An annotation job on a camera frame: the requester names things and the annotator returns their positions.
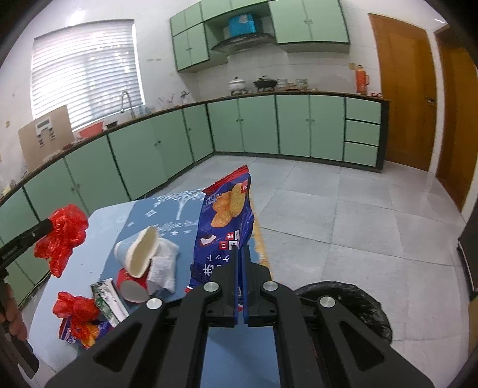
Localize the blue cracker snack bag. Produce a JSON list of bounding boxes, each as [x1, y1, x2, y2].
[[186, 165, 255, 315]]

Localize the red plastic bag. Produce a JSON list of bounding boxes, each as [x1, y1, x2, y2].
[[53, 292, 100, 325], [33, 204, 89, 277]]

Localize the white paper towel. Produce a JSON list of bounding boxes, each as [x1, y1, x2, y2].
[[147, 238, 179, 295]]

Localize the light blue paper cup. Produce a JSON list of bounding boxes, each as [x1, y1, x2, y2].
[[114, 226, 160, 278]]

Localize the red paper cup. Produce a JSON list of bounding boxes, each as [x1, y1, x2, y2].
[[116, 268, 149, 303]]

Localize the green white carton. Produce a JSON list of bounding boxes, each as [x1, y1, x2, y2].
[[91, 278, 130, 327]]

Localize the blue red snack wrapper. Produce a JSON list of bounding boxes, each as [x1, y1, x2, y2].
[[58, 318, 113, 349]]

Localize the black trash bin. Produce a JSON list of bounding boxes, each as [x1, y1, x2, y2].
[[295, 281, 393, 344]]

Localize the green lower kitchen cabinets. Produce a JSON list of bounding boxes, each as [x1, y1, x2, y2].
[[0, 92, 390, 307]]

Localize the person left hand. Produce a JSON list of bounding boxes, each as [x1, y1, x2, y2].
[[1, 283, 27, 341]]

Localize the blue patterned table mat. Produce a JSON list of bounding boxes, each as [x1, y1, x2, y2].
[[27, 187, 281, 388]]

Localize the brown cardboard box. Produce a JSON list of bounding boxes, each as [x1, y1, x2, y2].
[[18, 105, 74, 172]]

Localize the white cooking pot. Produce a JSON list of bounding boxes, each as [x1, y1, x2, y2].
[[229, 77, 248, 96]]

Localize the black wok pan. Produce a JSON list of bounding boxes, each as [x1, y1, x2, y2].
[[254, 76, 278, 92]]

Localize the chrome sink faucet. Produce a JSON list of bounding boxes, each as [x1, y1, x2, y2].
[[119, 90, 137, 121]]

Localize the white window blinds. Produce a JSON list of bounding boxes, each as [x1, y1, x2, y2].
[[30, 19, 144, 129]]

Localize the orange thermos flask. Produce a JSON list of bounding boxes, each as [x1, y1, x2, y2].
[[355, 65, 370, 96]]

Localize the black range hood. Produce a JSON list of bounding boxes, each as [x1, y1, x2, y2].
[[212, 32, 276, 55]]

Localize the black glass cabinet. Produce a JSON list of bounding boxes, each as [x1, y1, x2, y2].
[[459, 219, 478, 298]]

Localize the blue box on hood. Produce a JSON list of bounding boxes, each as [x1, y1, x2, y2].
[[229, 13, 257, 37]]

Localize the wooden door right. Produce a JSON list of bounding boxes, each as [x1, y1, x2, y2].
[[435, 27, 477, 210]]

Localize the wooden door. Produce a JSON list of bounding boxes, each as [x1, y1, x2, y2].
[[369, 14, 437, 170], [435, 27, 477, 210]]

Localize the wooden door left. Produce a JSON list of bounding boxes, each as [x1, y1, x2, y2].
[[369, 14, 437, 170]]

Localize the green upper wall cabinets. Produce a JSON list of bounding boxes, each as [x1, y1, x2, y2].
[[169, 0, 350, 72]]

